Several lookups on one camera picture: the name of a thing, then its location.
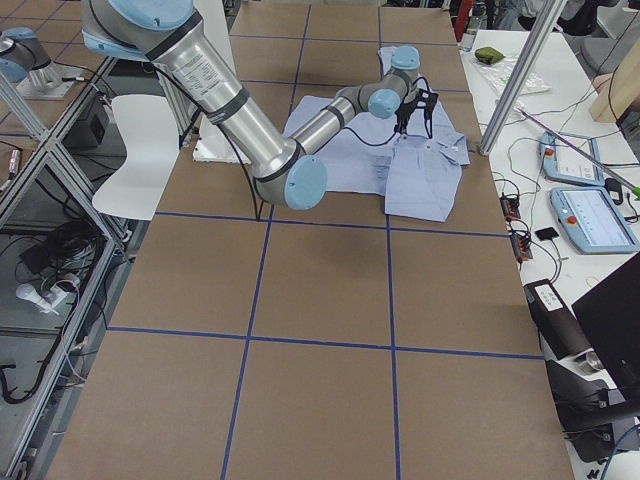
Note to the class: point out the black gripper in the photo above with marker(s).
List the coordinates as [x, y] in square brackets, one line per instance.
[404, 113]

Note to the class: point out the light blue striped shirt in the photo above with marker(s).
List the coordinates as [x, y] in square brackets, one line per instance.
[349, 144]

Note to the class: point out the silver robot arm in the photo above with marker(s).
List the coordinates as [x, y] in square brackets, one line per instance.
[285, 170]

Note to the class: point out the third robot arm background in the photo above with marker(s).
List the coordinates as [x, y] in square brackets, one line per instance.
[26, 63]

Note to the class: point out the green fabric pouch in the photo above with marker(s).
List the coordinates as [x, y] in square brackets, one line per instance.
[488, 55]

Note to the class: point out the orange connector board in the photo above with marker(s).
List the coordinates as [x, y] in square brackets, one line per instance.
[521, 245]
[510, 207]

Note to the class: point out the clear water bottle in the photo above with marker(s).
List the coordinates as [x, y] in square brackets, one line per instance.
[473, 25]

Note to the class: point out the far teach pendant tablet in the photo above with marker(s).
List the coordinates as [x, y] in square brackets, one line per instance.
[562, 164]

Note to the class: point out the teach pendant tablet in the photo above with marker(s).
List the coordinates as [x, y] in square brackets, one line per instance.
[592, 221]
[562, 164]

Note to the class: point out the small black square pad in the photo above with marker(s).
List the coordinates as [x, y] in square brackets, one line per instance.
[547, 234]

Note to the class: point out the near teach pendant tablet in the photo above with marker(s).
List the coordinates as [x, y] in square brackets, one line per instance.
[592, 221]

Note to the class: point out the white plastic chair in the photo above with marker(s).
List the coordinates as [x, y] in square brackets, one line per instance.
[148, 129]

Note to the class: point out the black monitor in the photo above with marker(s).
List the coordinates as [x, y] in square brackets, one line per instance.
[608, 315]

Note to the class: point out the black desktop device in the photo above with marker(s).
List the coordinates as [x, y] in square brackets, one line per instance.
[593, 414]

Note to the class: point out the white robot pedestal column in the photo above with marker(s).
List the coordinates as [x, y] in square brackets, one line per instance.
[218, 73]

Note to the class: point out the aluminium frame post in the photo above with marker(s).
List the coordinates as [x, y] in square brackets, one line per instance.
[532, 48]

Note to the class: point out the green handled reacher grabber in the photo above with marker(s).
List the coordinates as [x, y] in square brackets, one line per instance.
[634, 189]

